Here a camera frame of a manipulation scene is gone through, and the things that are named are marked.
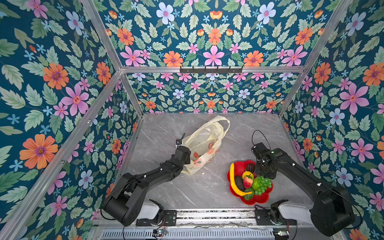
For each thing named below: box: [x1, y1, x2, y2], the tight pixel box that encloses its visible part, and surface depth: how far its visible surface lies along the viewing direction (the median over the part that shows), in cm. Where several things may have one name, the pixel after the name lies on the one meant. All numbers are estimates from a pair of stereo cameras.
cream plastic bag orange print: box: [182, 115, 231, 176], surface depth 95 cm
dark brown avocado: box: [235, 175, 245, 192], surface depth 82 cm
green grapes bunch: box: [252, 176, 272, 196], surface depth 77 cm
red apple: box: [243, 174, 254, 189], surface depth 78 cm
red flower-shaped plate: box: [227, 160, 274, 205], surface depth 80 cm
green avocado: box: [243, 187, 255, 201], surface depth 78 cm
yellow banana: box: [230, 162, 252, 196], surface depth 81 cm
